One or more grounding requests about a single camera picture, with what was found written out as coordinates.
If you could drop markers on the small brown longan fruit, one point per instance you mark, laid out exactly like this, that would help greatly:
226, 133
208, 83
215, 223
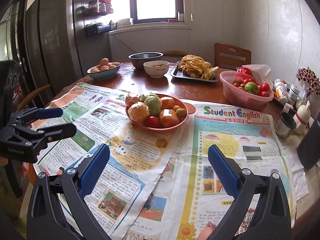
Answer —
181, 112

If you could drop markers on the stainless steel bowl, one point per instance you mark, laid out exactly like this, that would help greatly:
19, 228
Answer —
138, 59

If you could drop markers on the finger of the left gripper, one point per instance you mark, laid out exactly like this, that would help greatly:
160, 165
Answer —
55, 133
49, 113

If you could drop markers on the fried food pile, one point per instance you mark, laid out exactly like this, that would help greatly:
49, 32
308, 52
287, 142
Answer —
195, 67

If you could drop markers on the black thermos bottle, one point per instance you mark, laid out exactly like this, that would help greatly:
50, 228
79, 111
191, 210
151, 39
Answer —
309, 148

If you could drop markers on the white ceramic bowl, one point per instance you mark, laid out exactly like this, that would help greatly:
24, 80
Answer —
156, 69

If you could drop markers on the wooden chair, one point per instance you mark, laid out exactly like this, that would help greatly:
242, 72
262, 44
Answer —
230, 57

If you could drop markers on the small glass jar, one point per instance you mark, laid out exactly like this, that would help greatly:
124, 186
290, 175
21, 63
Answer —
285, 125

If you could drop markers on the bowl of eggs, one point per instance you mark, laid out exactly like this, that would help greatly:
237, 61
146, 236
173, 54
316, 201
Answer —
106, 69

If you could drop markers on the brown fruit with stem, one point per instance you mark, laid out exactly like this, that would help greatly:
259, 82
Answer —
175, 108

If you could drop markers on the green fruit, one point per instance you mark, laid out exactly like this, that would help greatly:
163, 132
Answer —
142, 97
154, 104

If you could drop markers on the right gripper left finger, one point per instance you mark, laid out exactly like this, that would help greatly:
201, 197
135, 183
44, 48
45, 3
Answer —
46, 220

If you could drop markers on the orange plastic plate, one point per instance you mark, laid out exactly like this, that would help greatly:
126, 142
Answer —
189, 107

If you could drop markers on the orange top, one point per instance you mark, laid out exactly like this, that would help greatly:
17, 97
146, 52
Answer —
168, 118

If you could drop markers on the right student english newspaper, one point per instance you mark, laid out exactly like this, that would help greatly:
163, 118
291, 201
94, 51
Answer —
231, 179

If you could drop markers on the white plastic bag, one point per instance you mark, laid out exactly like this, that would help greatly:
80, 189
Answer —
259, 71

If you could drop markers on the orange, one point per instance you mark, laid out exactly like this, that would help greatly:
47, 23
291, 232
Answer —
168, 118
131, 99
138, 112

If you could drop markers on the red tomato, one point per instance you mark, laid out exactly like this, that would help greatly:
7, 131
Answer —
152, 122

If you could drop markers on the pink plastic basin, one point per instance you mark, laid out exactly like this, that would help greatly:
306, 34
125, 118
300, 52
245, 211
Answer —
233, 90

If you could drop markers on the orange wedge-shaped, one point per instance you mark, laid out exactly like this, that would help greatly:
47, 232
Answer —
167, 102

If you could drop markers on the dark refrigerator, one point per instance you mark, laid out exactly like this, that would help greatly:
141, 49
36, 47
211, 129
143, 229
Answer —
52, 52

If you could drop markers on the green tomato in basin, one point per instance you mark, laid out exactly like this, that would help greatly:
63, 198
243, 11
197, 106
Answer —
251, 87

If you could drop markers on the white rabbit figurine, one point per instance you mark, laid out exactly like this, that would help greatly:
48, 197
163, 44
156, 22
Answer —
302, 117

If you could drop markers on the left hand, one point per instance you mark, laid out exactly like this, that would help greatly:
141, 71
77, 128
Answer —
21, 168

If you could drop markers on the left student newspaper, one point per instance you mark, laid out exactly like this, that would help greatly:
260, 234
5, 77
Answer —
138, 156

